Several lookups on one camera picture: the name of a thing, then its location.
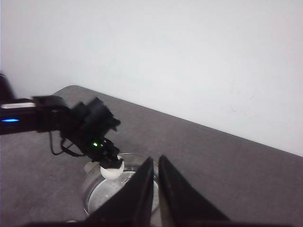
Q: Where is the panda bun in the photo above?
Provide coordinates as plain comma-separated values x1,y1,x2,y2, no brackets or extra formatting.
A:
99,155,125,180

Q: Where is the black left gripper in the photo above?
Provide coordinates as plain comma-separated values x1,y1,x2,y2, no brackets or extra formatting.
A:
60,98,125,169

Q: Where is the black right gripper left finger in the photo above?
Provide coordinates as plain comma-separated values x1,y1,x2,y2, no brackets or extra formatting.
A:
84,157,154,224

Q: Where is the stainless steel pot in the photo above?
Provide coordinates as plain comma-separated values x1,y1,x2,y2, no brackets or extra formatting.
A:
82,153,147,215

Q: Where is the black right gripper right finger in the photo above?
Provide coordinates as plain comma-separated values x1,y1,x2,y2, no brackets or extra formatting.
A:
159,155,230,221

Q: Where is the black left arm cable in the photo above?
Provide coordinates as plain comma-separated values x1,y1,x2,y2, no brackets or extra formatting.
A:
48,131,86,158

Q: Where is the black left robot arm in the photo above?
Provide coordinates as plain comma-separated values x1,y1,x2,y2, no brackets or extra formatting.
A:
0,74,123,169

